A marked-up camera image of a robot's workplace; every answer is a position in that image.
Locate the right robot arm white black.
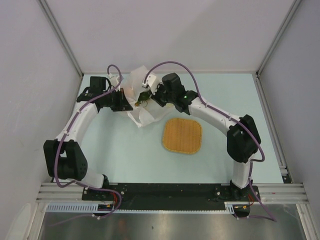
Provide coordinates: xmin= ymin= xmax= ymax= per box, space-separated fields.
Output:
xmin=142 ymin=73 xmax=261 ymax=201

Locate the right aluminium corner post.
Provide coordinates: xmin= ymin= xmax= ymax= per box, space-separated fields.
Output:
xmin=255 ymin=0 xmax=303 ymax=78

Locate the right aluminium side rail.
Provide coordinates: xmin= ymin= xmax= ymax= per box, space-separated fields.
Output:
xmin=252 ymin=73 xmax=293 ymax=184

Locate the purple cable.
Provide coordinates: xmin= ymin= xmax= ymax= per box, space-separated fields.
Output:
xmin=143 ymin=60 xmax=278 ymax=223
xmin=48 ymin=64 xmax=123 ymax=227

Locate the aluminium corner post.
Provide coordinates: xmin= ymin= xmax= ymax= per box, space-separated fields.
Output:
xmin=36 ymin=0 xmax=84 ymax=78
xmin=255 ymin=0 xmax=303 ymax=78

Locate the woven bamboo tray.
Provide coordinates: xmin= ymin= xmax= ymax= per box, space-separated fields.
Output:
xmin=162 ymin=118 xmax=203 ymax=155

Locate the white plastic bag lemon print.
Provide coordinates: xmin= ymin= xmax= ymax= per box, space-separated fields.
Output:
xmin=119 ymin=66 xmax=174 ymax=128

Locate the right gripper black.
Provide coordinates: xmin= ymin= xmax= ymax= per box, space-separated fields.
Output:
xmin=149 ymin=82 xmax=176 ymax=108

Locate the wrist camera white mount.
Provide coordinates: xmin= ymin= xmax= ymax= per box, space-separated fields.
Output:
xmin=107 ymin=74 xmax=123 ymax=88
xmin=142 ymin=74 xmax=160 ymax=95

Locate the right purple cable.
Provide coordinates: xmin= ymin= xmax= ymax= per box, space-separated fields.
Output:
xmin=143 ymin=60 xmax=278 ymax=223

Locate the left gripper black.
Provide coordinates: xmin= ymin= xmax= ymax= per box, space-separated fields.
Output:
xmin=101 ymin=88 xmax=133 ymax=112

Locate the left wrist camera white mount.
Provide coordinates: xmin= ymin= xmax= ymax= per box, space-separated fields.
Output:
xmin=107 ymin=74 xmax=123 ymax=88

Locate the left aluminium corner post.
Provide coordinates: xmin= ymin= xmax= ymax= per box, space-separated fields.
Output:
xmin=36 ymin=0 xmax=84 ymax=78

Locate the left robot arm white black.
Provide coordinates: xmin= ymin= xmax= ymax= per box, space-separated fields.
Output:
xmin=43 ymin=74 xmax=133 ymax=200

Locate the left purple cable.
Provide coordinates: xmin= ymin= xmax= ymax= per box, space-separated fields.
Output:
xmin=48 ymin=64 xmax=123 ymax=227

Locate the white slotted cable duct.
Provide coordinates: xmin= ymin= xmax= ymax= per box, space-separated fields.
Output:
xmin=46 ymin=202 xmax=251 ymax=215

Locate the aluminium front rail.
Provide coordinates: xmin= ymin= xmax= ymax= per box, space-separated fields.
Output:
xmin=36 ymin=182 xmax=309 ymax=204

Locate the fake pineapple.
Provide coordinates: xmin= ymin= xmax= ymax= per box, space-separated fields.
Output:
xmin=134 ymin=91 xmax=152 ymax=107

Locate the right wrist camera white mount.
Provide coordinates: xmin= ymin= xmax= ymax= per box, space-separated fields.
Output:
xmin=142 ymin=74 xmax=160 ymax=95

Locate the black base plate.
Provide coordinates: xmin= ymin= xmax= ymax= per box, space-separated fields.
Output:
xmin=81 ymin=182 xmax=261 ymax=211

